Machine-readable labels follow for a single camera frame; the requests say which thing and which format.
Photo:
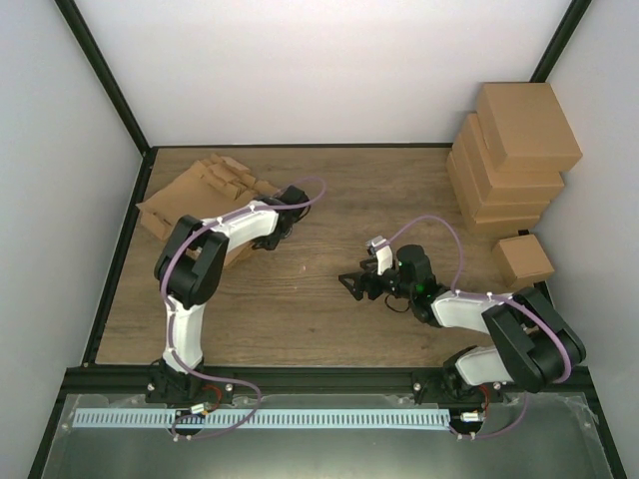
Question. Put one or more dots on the bottom folded cardboard box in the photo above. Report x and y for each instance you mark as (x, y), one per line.
(491, 226)

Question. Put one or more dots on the light blue slotted cable duct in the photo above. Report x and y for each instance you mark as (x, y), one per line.
(403, 419)

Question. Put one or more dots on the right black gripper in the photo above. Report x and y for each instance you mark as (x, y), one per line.
(370, 277)

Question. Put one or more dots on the top folded cardboard box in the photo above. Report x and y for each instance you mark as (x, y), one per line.
(525, 129)

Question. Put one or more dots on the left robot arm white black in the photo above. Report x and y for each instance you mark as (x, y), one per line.
(190, 266)

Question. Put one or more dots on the stack of flat cardboard blanks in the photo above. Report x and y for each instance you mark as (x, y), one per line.
(224, 209)

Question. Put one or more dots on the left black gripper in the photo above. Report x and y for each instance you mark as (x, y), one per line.
(266, 244)

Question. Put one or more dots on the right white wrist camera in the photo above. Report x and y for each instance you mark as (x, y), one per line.
(380, 251)

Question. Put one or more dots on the clear acrylic plate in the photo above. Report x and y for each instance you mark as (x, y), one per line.
(539, 436)

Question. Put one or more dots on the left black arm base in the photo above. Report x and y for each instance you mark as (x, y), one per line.
(168, 386)

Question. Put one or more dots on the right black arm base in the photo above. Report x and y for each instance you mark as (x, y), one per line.
(444, 385)

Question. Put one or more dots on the black aluminium frame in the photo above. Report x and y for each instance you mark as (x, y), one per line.
(92, 377)

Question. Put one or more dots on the folded cardboard box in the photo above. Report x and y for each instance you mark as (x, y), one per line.
(472, 205)
(491, 226)
(525, 129)
(486, 184)

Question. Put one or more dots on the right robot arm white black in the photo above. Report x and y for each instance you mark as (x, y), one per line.
(532, 345)

